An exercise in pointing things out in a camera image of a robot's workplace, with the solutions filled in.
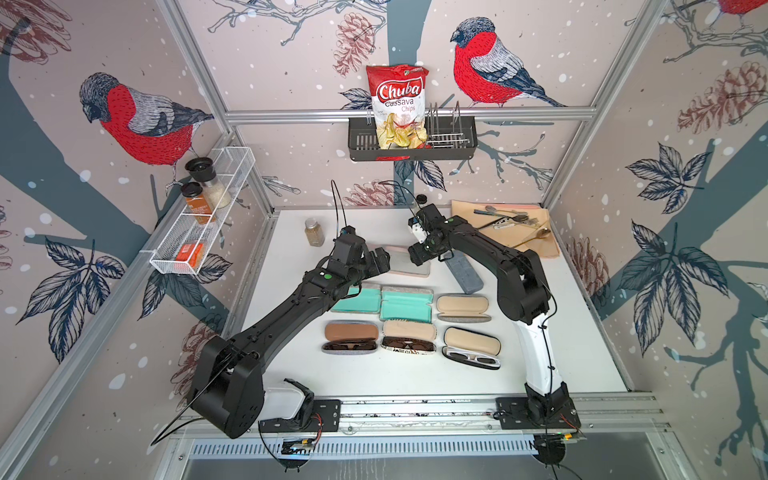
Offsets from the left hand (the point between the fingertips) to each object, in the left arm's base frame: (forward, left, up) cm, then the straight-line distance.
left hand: (384, 253), depth 83 cm
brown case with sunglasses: (-18, +10, -17) cm, 27 cm away
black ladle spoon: (+31, -53, -19) cm, 64 cm away
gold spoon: (+22, -59, -17) cm, 65 cm away
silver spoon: (+36, -43, -19) cm, 59 cm away
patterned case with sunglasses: (-18, -8, -17) cm, 26 cm away
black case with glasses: (-21, -25, -17) cm, 37 cm away
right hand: (+10, -12, -14) cm, 21 cm away
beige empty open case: (-7, -25, -19) cm, 33 cm away
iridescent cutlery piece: (+35, -39, -20) cm, 56 cm away
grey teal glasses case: (+4, -27, -16) cm, 32 cm away
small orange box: (-11, +42, +16) cm, 46 cm away
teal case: (-7, +5, -16) cm, 18 cm away
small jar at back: (+32, -13, -9) cm, 36 cm away
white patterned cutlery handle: (+28, -46, -18) cm, 56 cm away
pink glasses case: (-3, +4, -12) cm, 13 cm away
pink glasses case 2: (+6, -6, -14) cm, 16 cm away
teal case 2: (-7, -7, -17) cm, 20 cm away
